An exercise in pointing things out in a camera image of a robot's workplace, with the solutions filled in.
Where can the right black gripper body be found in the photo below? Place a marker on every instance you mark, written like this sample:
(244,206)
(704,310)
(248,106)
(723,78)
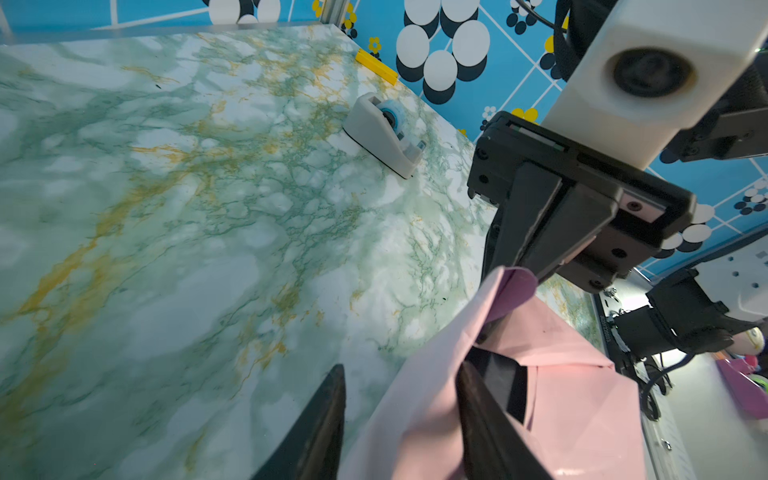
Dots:
(562,208)

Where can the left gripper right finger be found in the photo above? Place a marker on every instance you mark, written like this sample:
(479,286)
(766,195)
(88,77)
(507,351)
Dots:
(492,447)

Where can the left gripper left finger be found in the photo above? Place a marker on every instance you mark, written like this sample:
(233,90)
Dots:
(312,447)

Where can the purple wrapping paper sheet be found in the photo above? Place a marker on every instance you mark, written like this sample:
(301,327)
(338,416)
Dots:
(581,421)

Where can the dark blue gift box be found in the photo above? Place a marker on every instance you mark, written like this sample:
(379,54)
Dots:
(506,380)

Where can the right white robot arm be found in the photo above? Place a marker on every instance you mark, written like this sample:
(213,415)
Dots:
(701,307)

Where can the yellow tape piece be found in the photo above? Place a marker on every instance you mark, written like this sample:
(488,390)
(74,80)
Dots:
(377,67)

